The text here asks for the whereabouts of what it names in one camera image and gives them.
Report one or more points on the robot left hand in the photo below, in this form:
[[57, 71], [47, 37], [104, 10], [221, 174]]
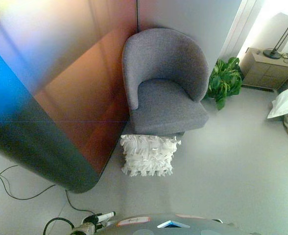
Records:
[[98, 218]]

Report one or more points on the white fringed throw pillow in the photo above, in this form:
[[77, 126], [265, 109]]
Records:
[[146, 156]]

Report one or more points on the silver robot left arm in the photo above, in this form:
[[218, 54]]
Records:
[[84, 228]]

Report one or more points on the white bed pillow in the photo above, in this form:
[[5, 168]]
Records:
[[286, 102]]

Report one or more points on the grey robot torso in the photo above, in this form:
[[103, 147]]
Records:
[[144, 227]]

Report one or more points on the dark wooden desk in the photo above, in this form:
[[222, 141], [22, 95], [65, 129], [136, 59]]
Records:
[[60, 147]]

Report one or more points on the grey fabric armchair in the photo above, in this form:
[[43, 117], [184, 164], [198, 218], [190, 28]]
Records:
[[168, 115]]

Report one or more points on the green potted plant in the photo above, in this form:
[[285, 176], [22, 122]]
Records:
[[222, 80]]

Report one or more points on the beige nightstand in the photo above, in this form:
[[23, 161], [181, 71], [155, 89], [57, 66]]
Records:
[[264, 73]]

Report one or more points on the dark metal table lamp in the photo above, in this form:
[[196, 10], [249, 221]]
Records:
[[271, 53]]

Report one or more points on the white door frame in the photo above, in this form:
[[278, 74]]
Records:
[[237, 27]]

